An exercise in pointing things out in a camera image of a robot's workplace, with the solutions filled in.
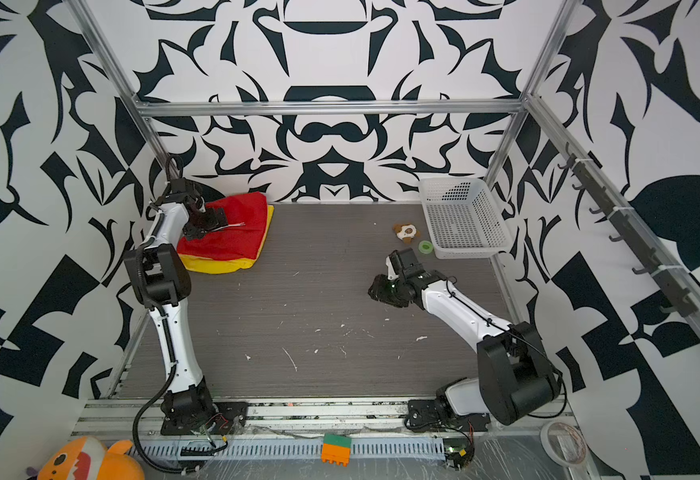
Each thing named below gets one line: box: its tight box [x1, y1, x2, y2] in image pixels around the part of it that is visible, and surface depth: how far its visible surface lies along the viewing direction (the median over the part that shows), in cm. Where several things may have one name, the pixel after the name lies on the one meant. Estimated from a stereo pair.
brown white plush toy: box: [392, 223, 421, 244], surface depth 110 cm
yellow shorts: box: [178, 204, 274, 274], surface depth 102 cm
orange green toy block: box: [322, 433, 352, 467], surface depth 72 cm
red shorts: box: [176, 192, 268, 261], surface depth 109 cm
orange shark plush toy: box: [37, 436, 145, 480], surface depth 65 cm
